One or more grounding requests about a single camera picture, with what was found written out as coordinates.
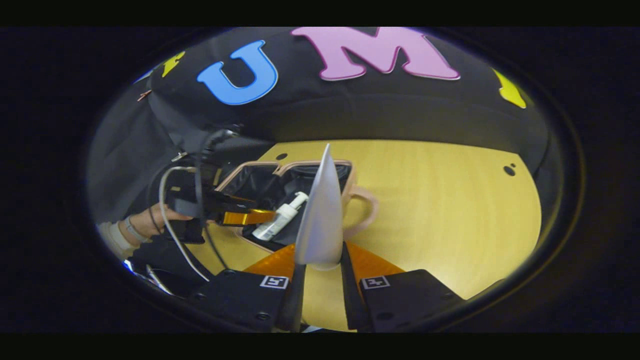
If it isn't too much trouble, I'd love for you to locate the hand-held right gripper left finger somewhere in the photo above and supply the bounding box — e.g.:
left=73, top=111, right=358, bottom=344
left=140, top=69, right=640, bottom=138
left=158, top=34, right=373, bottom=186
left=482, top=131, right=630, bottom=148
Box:
left=192, top=243, right=307, bottom=333

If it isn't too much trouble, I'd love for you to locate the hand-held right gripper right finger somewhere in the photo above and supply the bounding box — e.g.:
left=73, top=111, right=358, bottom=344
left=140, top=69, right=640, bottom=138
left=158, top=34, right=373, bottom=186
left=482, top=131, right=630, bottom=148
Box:
left=340, top=241, right=468, bottom=332

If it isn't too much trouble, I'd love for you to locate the pink suitcase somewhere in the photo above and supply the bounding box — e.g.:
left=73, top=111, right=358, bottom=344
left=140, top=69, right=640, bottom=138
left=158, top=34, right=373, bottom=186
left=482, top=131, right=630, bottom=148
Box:
left=215, top=160, right=378, bottom=253

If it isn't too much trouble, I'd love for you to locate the white pump bottle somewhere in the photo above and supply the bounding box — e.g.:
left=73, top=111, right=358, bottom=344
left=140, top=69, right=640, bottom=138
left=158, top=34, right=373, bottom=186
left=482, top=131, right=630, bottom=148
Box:
left=252, top=192, right=310, bottom=242

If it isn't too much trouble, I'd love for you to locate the silver tube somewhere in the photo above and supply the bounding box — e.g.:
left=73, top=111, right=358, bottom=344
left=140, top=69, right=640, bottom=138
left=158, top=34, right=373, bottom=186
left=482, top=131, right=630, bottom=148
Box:
left=294, top=143, right=344, bottom=271

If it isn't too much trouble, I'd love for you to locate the grey wristband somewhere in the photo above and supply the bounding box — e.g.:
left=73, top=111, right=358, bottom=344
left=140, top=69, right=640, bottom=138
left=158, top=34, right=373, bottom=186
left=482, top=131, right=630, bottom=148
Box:
left=124, top=215, right=151, bottom=244

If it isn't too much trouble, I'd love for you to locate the white cable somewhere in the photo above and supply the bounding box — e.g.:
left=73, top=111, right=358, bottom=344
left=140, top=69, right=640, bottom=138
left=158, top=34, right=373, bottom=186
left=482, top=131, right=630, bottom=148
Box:
left=158, top=166, right=211, bottom=283

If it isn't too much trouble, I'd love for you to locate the black cable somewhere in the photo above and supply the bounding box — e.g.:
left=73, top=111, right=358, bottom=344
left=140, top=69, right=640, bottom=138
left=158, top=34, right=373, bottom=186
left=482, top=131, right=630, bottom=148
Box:
left=192, top=127, right=241, bottom=201

